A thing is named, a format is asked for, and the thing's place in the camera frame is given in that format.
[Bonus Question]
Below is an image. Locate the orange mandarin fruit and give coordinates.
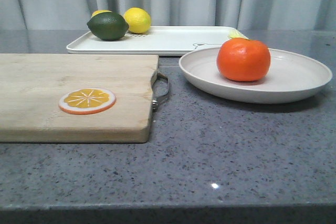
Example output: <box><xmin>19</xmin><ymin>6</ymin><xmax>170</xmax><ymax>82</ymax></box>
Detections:
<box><xmin>216</xmin><ymin>38</ymin><xmax>271</xmax><ymax>82</ymax></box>

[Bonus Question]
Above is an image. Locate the white round plate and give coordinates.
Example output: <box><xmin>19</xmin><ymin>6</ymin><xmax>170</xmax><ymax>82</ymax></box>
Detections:
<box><xmin>179</xmin><ymin>48</ymin><xmax>332</xmax><ymax>104</ymax></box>

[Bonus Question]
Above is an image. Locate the white bear-print tray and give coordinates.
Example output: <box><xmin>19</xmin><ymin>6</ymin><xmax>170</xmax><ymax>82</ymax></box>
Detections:
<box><xmin>66</xmin><ymin>26</ymin><xmax>235</xmax><ymax>57</ymax></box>

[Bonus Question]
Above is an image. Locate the yellow lemon right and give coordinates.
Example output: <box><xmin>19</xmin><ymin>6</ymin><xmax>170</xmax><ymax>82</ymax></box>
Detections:
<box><xmin>123</xmin><ymin>7</ymin><xmax>151</xmax><ymax>34</ymax></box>

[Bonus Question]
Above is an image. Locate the yellow lemon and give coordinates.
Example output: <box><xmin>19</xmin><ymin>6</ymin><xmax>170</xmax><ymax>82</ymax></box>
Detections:
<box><xmin>91</xmin><ymin>9</ymin><xmax>111</xmax><ymax>17</ymax></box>
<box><xmin>123</xmin><ymin>7</ymin><xmax>151</xmax><ymax>34</ymax></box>

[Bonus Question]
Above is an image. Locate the orange slice toy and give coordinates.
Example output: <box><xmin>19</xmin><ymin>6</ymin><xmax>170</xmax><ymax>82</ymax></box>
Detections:
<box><xmin>58</xmin><ymin>88</ymin><xmax>117</xmax><ymax>115</ymax></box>

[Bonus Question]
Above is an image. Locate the yellow plastic fork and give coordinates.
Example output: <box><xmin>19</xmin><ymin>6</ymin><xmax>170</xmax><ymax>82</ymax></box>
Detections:
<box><xmin>228</xmin><ymin>29</ymin><xmax>248</xmax><ymax>39</ymax></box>

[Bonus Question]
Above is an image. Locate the green lime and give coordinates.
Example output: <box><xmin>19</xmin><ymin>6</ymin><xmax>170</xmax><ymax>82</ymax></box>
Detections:
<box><xmin>87</xmin><ymin>12</ymin><xmax>129</xmax><ymax>41</ymax></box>

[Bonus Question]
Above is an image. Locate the yellow lemon left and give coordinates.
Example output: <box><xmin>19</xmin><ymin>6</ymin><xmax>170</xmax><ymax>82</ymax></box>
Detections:
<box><xmin>91</xmin><ymin>9</ymin><xmax>111</xmax><ymax>17</ymax></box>

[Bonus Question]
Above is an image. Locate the wooden cutting board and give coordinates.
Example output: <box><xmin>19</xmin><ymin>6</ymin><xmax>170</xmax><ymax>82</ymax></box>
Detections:
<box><xmin>1</xmin><ymin>54</ymin><xmax>159</xmax><ymax>143</ymax></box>

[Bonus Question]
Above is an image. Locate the metal cutting board handle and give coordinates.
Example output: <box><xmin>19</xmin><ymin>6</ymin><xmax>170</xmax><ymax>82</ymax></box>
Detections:
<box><xmin>151</xmin><ymin>72</ymin><xmax>170</xmax><ymax>111</ymax></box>

